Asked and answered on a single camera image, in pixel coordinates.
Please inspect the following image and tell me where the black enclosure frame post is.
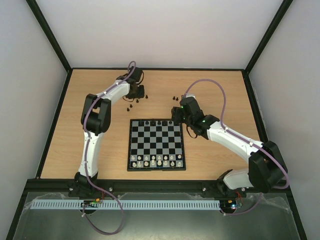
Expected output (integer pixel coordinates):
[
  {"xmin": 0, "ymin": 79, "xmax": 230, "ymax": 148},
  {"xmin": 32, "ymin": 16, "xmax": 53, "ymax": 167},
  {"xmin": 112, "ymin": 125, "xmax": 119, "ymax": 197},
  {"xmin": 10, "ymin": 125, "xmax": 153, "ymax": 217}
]
[
  {"xmin": 244, "ymin": 0, "xmax": 294, "ymax": 73},
  {"xmin": 24, "ymin": 0, "xmax": 72, "ymax": 73}
]

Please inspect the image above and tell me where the black and white chessboard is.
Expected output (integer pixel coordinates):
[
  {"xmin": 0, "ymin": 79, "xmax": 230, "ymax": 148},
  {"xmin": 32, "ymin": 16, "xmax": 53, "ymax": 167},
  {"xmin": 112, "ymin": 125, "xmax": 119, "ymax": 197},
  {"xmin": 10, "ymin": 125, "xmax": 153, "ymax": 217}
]
[{"xmin": 127, "ymin": 118, "xmax": 187, "ymax": 172}]

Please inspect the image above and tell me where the black enclosure frame post left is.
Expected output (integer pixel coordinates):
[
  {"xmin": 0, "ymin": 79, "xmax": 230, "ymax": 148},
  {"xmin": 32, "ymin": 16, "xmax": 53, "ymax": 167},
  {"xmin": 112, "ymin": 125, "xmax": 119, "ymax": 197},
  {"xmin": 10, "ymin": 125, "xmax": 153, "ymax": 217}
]
[{"xmin": 24, "ymin": 0, "xmax": 72, "ymax": 73}]

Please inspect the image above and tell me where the white cable duct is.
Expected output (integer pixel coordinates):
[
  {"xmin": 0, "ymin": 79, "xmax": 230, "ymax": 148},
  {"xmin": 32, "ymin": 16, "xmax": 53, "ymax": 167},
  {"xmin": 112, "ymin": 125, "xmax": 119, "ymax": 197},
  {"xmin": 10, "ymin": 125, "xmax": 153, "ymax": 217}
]
[{"xmin": 30, "ymin": 199, "xmax": 221, "ymax": 211}]

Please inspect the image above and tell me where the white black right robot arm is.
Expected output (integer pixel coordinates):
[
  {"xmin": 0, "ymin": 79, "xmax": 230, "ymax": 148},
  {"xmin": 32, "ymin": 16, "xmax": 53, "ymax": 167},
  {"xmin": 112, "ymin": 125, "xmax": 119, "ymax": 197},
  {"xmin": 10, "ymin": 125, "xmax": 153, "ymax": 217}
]
[{"xmin": 171, "ymin": 96, "xmax": 289, "ymax": 196}]

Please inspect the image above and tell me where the black aluminium rail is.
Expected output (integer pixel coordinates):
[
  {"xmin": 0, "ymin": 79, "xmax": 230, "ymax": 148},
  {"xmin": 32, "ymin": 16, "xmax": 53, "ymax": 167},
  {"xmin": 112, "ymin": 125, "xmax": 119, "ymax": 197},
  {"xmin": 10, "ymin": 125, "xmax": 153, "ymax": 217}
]
[{"xmin": 24, "ymin": 178, "xmax": 291, "ymax": 198}]

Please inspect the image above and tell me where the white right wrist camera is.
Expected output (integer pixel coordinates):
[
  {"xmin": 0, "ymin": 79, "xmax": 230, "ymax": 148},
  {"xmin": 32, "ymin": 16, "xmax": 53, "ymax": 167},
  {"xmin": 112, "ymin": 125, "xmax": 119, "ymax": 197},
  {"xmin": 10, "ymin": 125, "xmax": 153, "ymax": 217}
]
[{"xmin": 183, "ymin": 93, "xmax": 196, "ymax": 99}]

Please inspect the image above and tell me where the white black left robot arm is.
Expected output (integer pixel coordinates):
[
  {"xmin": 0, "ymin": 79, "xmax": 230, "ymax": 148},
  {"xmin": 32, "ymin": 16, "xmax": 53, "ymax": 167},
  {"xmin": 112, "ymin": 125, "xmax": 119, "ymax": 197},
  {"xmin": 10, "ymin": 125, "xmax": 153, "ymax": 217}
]
[{"xmin": 74, "ymin": 66, "xmax": 145, "ymax": 194}]

